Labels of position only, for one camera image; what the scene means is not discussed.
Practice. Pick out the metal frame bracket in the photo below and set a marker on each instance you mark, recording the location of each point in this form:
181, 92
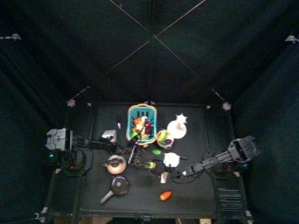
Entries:
226, 106
291, 38
15, 37
71, 102

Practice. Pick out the yellow toy banana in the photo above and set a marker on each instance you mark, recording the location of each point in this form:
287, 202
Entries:
162, 135

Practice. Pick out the grey white small box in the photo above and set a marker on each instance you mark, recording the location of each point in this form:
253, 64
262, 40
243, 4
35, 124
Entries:
110, 135

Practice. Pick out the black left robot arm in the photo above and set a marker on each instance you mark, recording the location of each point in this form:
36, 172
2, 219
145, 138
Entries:
94, 143

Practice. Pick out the white bowl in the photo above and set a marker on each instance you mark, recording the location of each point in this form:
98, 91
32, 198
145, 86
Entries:
165, 139

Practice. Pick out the purple toy eggplant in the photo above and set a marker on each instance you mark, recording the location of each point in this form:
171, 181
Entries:
169, 142

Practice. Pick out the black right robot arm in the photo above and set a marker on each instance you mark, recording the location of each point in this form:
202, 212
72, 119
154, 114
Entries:
218, 159

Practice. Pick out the yellow toy corn cob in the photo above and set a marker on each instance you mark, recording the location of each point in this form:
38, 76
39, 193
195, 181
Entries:
151, 165

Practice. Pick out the orange toy fruit slice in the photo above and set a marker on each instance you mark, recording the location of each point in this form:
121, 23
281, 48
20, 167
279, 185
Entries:
137, 121

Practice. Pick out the orange toy carrot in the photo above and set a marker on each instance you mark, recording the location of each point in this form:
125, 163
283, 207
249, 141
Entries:
166, 195

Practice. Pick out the pale wooden block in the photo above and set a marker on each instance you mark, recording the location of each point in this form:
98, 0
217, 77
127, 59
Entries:
165, 177

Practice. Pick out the white star-shaped dish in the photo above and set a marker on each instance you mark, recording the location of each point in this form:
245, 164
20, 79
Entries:
182, 118

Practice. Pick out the black toy frying pan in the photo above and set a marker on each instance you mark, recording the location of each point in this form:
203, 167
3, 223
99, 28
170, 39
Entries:
119, 185

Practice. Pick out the small toy knife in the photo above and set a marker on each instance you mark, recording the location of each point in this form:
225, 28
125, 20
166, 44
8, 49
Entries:
119, 122

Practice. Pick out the red toy pepper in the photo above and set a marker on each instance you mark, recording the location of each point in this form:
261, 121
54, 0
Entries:
149, 127

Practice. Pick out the teal basket with orange rim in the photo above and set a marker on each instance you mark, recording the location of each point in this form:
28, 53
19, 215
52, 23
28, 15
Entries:
133, 116

